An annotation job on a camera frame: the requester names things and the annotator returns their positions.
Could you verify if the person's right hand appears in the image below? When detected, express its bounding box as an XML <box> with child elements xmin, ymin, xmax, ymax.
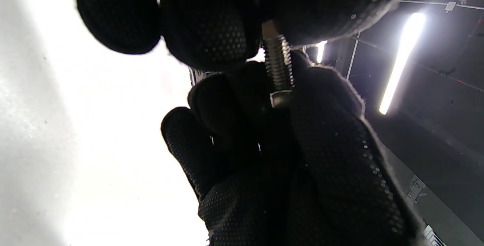
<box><xmin>161</xmin><ymin>50</ymin><xmax>430</xmax><ymax>246</ymax></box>

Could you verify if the person's left hand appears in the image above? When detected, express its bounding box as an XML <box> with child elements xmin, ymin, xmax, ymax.
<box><xmin>73</xmin><ymin>0</ymin><xmax>426</xmax><ymax>72</ymax></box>

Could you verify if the silver threaded screw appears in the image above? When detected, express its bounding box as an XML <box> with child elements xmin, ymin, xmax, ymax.
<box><xmin>262</xmin><ymin>21</ymin><xmax>295</xmax><ymax>108</ymax></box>

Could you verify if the silver hex nut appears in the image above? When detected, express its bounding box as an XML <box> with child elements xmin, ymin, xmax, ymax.
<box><xmin>270</xmin><ymin>90</ymin><xmax>294</xmax><ymax>108</ymax></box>

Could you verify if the long ceiling light strip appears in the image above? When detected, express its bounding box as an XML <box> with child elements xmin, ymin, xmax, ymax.
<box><xmin>316</xmin><ymin>41</ymin><xmax>328</xmax><ymax>64</ymax></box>
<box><xmin>379</xmin><ymin>12</ymin><xmax>427</xmax><ymax>115</ymax></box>

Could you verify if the grey metal ceiling bracket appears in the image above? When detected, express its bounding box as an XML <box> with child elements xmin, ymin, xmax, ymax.
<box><xmin>406</xmin><ymin>175</ymin><xmax>427</xmax><ymax>206</ymax></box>

